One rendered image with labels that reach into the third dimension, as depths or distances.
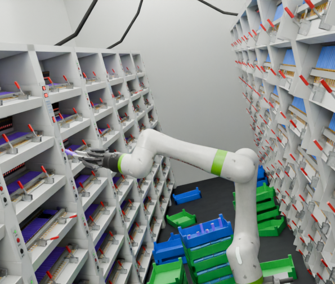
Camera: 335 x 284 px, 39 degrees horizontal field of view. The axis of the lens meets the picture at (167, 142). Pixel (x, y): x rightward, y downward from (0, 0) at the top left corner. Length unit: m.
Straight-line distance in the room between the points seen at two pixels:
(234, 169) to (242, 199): 0.26
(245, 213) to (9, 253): 1.07
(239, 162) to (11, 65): 1.18
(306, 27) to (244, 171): 0.83
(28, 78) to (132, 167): 0.70
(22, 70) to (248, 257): 1.37
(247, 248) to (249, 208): 0.21
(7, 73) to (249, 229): 1.37
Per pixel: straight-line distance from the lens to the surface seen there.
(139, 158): 2.07
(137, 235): 3.70
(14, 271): 1.84
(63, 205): 2.46
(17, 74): 2.42
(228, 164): 2.04
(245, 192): 2.24
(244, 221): 2.28
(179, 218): 4.80
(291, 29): 1.54
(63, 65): 3.07
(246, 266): 2.17
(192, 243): 2.92
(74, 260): 2.36
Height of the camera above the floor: 1.47
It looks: 9 degrees down
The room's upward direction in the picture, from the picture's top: 15 degrees counter-clockwise
